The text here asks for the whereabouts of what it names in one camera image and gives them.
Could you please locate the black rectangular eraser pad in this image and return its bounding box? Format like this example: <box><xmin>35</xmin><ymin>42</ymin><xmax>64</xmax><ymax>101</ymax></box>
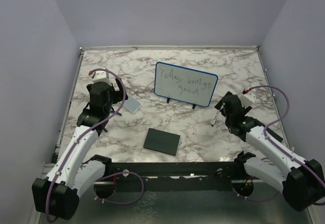
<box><xmin>143</xmin><ymin>128</ymin><xmax>180</xmax><ymax>156</ymax></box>

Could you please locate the blue-framed whiteboard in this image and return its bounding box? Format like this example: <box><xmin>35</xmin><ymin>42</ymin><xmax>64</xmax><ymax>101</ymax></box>
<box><xmin>154</xmin><ymin>62</ymin><xmax>218</xmax><ymax>107</ymax></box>

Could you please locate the white black whiteboard marker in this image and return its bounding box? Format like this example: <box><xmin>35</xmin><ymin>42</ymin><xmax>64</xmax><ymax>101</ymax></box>
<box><xmin>211</xmin><ymin>110</ymin><xmax>220</xmax><ymax>127</ymax></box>

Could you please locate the small white-framed grey tablet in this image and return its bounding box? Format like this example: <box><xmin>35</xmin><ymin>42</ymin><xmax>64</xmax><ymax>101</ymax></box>
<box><xmin>123</xmin><ymin>95</ymin><xmax>142</xmax><ymax>113</ymax></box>

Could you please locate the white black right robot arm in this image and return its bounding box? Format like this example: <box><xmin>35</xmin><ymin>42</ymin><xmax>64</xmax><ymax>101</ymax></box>
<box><xmin>215</xmin><ymin>91</ymin><xmax>324</xmax><ymax>211</ymax></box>

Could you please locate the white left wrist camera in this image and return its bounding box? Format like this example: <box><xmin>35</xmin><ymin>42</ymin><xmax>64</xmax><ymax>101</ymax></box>
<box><xmin>88</xmin><ymin>68</ymin><xmax>111</xmax><ymax>85</ymax></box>

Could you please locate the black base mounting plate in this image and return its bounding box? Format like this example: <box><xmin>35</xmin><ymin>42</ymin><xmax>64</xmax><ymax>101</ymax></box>
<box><xmin>81</xmin><ymin>159</ymin><xmax>265</xmax><ymax>193</ymax></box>

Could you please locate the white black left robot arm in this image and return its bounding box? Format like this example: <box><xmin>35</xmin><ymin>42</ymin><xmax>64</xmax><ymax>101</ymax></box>
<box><xmin>32</xmin><ymin>78</ymin><xmax>127</xmax><ymax>223</ymax></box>

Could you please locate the black flat pad right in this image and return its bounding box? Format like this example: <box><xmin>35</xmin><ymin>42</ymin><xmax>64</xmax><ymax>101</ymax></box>
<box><xmin>267</xmin><ymin>129</ymin><xmax>283</xmax><ymax>143</ymax></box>

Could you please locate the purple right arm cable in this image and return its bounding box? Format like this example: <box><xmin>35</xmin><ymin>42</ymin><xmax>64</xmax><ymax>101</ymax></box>
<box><xmin>235</xmin><ymin>85</ymin><xmax>325</xmax><ymax>206</ymax></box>

